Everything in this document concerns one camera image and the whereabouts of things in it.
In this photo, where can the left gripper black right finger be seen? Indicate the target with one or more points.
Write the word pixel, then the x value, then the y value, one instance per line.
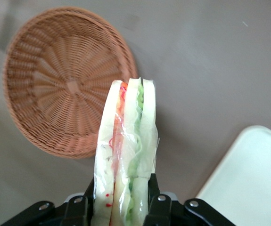
pixel 158 212

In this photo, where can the cream plastic tray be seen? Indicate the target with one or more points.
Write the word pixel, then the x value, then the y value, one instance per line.
pixel 250 179

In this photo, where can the shallow round wicker basket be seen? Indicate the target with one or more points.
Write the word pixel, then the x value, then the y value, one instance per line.
pixel 55 58

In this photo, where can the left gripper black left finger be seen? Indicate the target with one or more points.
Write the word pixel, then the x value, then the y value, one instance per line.
pixel 78 212

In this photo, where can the brown table cover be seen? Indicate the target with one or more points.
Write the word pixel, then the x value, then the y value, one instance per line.
pixel 208 58

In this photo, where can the plastic-wrapped triangle sandwich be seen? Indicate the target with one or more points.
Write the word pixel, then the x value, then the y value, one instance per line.
pixel 130 141

